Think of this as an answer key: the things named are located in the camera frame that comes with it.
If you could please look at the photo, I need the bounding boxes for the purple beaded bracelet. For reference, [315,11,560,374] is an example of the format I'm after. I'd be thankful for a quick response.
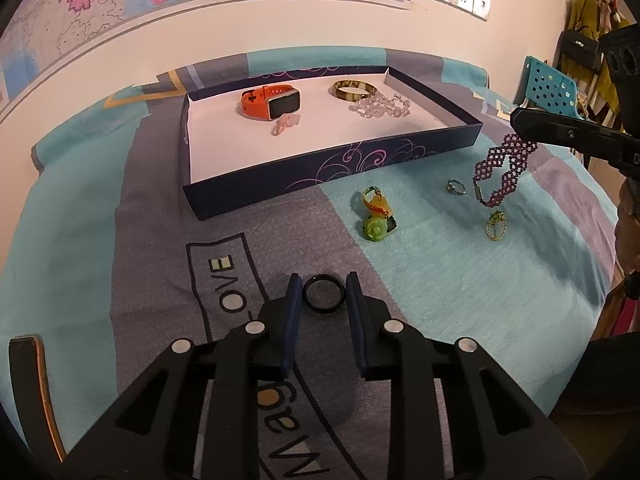
[472,132,540,209]

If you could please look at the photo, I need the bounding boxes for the black ring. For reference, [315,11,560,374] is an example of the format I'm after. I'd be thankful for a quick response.
[302,273,350,316]

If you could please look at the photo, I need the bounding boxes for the green flower yellow keychain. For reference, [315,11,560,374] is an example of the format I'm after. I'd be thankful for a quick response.
[361,185,397,242]

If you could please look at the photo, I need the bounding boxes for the dark blue jewelry tray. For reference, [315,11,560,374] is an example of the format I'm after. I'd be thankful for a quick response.
[181,66,482,220]

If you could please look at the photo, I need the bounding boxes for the person's right hand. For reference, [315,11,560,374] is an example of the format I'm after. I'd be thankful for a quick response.
[615,179,640,274]

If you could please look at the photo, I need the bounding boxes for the blue perforated plastic chair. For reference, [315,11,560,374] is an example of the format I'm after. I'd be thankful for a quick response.
[514,55,584,119]

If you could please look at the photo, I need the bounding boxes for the black handbag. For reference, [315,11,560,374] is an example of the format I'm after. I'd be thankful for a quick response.
[560,0,602,73]

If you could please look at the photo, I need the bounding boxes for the yellow hanging garment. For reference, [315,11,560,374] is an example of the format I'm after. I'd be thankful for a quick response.
[560,0,630,113]

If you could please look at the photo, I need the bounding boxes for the teal grey bed sheet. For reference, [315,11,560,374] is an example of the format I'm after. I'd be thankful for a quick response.
[1,48,616,479]

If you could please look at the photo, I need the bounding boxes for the pink hair clip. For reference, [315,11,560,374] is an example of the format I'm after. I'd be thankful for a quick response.
[272,113,300,136]

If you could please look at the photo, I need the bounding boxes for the tortoiseshell bangle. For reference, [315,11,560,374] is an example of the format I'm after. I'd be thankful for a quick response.
[330,79,378,102]

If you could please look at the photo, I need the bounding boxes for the orange smart watch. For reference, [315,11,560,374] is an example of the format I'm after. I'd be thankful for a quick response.
[241,84,300,120]

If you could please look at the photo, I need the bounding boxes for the clear crystal bead bracelet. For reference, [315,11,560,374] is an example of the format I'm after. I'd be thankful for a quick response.
[349,91,412,120]

